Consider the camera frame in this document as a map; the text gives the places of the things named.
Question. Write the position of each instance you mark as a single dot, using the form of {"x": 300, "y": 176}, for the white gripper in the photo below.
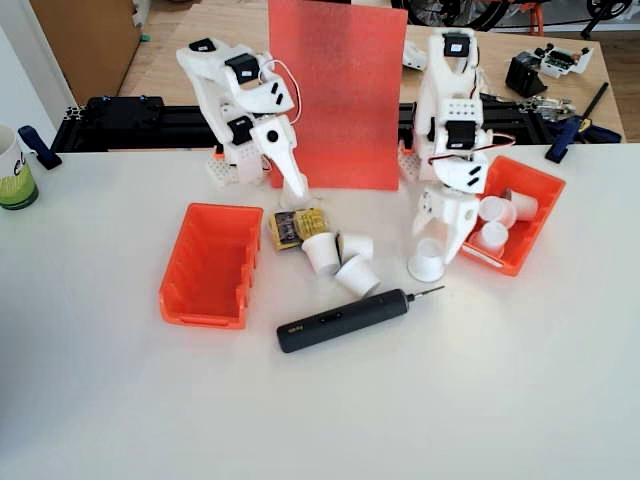
{"x": 446, "y": 209}
{"x": 278, "y": 145}

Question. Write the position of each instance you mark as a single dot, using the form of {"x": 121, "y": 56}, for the yellow and black packet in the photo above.
{"x": 300, "y": 225}

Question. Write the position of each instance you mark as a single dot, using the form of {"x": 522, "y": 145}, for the blue lid coffee pod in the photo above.
{"x": 360, "y": 245}

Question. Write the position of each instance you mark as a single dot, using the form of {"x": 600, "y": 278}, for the orange bin with white label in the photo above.
{"x": 530, "y": 240}

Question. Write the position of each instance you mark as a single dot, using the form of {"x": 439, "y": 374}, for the red lid coffee pod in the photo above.
{"x": 527, "y": 206}

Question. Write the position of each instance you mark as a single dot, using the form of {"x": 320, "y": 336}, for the orange plastic bin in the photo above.
{"x": 210, "y": 260}

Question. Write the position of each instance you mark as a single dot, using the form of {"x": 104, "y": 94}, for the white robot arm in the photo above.
{"x": 200, "y": 62}
{"x": 440, "y": 75}

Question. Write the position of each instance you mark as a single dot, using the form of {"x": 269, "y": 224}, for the red foam sheet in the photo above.
{"x": 340, "y": 100}

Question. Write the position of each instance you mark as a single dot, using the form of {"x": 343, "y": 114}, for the dark grey electric screwdriver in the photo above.
{"x": 330, "y": 322}

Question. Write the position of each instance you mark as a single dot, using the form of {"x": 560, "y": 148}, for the blue clamp with black bar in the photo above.
{"x": 562, "y": 140}

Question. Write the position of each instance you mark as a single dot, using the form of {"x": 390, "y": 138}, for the silver metal clamp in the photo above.
{"x": 550, "y": 107}

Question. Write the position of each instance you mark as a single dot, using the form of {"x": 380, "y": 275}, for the black printed part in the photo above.
{"x": 522, "y": 77}

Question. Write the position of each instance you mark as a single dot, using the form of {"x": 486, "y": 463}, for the small green object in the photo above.
{"x": 145, "y": 39}

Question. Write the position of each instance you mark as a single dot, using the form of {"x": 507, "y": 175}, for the white device with circuit board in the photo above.
{"x": 560, "y": 62}

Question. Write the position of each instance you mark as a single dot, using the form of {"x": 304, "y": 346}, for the black bicycle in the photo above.
{"x": 450, "y": 12}

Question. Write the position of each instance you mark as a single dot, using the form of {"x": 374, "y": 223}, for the orange stand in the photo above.
{"x": 537, "y": 15}

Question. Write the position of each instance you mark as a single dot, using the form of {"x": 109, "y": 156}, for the white and green mug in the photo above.
{"x": 15, "y": 165}

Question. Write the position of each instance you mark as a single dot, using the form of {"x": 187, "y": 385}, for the black aluminium rail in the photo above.
{"x": 520, "y": 127}

